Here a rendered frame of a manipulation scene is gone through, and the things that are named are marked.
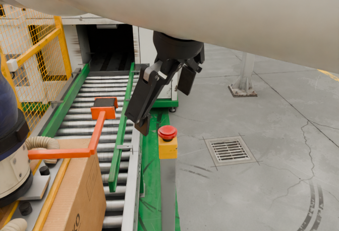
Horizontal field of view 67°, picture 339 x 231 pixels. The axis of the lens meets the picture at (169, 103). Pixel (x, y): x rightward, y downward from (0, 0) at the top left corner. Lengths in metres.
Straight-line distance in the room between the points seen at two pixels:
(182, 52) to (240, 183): 1.93
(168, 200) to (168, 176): 0.14
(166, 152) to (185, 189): 1.19
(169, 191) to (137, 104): 0.74
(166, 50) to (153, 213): 1.70
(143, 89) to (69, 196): 0.57
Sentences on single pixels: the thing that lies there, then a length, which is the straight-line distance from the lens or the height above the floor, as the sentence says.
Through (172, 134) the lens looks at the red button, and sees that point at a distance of 0.91.
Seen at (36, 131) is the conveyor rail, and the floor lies 0.59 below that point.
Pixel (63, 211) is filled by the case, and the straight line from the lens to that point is 0.85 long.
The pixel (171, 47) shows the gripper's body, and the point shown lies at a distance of 0.35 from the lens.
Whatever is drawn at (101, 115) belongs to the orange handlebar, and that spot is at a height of 1.09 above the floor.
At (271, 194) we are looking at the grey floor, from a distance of 2.22.
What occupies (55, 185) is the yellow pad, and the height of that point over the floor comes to 0.97.
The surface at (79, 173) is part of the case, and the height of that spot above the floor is 0.95.
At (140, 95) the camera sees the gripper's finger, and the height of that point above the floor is 1.40.
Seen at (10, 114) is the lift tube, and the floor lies 1.25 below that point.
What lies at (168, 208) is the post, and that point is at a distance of 1.17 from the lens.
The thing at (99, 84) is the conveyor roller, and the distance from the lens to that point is 2.47.
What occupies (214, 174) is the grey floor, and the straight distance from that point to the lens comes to 2.25.
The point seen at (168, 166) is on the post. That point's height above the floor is 0.89.
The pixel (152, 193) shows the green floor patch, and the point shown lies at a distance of 2.09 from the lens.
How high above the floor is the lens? 1.58
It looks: 30 degrees down
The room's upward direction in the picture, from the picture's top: straight up
